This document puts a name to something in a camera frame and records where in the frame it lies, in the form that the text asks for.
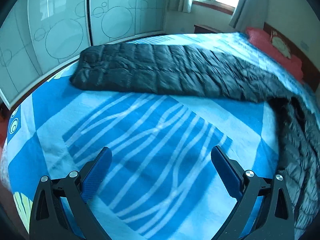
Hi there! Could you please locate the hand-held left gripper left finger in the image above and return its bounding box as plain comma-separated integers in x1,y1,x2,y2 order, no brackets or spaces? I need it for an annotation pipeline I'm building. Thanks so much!
29,146,113,240

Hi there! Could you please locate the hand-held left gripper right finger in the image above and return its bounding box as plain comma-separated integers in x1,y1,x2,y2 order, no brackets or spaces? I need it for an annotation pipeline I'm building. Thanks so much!
211,145,295,240

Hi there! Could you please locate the black quilted down jacket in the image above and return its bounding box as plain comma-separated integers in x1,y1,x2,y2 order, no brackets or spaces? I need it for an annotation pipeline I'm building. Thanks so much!
69,42,320,240

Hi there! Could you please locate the blue patterned bed sheet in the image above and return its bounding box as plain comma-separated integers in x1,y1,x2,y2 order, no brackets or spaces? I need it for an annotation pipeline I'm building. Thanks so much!
0,32,318,240

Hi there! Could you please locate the red pillow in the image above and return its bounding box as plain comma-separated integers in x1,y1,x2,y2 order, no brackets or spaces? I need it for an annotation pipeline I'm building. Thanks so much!
245,27,304,80

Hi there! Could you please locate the white printed pillow towel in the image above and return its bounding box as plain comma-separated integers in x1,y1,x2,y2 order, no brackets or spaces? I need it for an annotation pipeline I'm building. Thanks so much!
270,29,292,59

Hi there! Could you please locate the brown wooden headboard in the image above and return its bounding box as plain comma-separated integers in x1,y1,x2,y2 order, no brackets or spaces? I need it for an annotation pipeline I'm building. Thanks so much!
263,21,320,93

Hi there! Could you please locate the brown wooden nightstand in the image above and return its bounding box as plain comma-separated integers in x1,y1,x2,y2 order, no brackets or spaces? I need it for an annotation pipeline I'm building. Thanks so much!
194,24,224,34

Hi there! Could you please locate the white glossy sliding-door wardrobe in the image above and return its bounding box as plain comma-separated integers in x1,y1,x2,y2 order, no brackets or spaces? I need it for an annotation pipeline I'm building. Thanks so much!
0,0,173,110

